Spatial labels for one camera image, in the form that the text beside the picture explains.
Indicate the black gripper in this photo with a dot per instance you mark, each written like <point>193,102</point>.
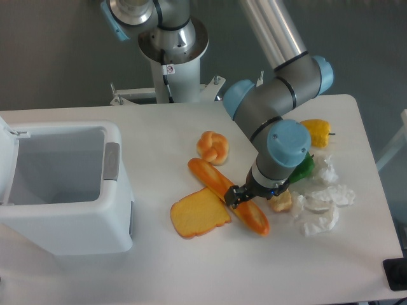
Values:
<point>236,195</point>

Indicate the long orange baguette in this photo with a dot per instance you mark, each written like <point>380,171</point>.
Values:
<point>248,212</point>

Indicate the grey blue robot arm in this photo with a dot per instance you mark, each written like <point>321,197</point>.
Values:
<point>257,109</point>

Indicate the pale rectangular bread piece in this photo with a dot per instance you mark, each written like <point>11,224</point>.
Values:
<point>281,203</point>

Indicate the knotted bread roll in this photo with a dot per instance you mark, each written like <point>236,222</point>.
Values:
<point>213,147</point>

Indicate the orange toast slice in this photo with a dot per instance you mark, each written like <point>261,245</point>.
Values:
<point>198,214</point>

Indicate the green bell pepper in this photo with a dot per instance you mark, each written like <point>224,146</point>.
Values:
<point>304,169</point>

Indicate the crumpled white tissue paper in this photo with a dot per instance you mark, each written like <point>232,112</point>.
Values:
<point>317,198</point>

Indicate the yellow bell pepper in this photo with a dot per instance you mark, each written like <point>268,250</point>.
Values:
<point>320,131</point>

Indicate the black device at edge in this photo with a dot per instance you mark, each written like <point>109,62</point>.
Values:
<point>395,271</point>

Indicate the white plastic bin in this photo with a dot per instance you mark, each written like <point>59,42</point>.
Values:
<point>64,186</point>

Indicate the white metal base frame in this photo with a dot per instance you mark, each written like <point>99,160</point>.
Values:
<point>210,92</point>

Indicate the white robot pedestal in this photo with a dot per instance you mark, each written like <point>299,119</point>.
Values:
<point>174,57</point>

